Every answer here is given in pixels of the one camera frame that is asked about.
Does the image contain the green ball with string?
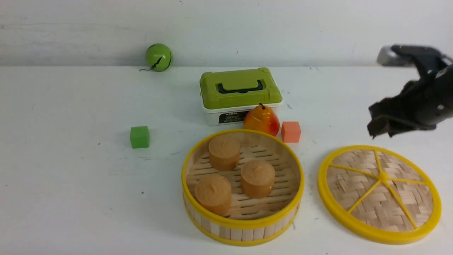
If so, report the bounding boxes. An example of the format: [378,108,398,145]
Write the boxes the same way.
[140,43,173,72]

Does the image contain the brown bun rear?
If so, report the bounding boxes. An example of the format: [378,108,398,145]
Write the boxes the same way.
[208,135,241,171]

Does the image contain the yellow woven bamboo steamer lid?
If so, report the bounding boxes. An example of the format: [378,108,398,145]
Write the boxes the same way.
[317,145,442,245]

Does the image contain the yellow bamboo steamer basket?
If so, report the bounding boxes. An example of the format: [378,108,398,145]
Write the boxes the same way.
[181,129,304,246]

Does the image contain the green and white lunch box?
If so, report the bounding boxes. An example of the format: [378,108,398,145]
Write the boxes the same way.
[200,67,283,126]

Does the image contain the brown bun front left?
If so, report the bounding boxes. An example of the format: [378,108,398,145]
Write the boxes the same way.
[195,174,232,216]

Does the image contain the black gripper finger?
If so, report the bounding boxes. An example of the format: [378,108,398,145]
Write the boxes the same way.
[376,45,452,81]

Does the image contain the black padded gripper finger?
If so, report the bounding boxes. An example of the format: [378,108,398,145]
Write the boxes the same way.
[367,80,437,139]

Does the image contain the brown bun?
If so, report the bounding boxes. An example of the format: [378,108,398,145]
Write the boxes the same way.
[195,174,232,216]
[240,160,275,199]
[208,135,241,171]

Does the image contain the green foam cube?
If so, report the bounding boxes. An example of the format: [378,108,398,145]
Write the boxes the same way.
[130,126,150,149]

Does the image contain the brown bun right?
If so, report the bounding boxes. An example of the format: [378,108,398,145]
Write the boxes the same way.
[240,160,275,199]

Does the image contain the orange foam cube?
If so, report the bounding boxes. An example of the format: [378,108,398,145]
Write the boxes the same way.
[281,121,301,143]

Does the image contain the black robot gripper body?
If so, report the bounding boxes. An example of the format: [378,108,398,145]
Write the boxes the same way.
[426,65,453,124]

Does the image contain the orange red toy pear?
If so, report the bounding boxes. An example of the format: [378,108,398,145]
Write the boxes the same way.
[243,103,280,137]

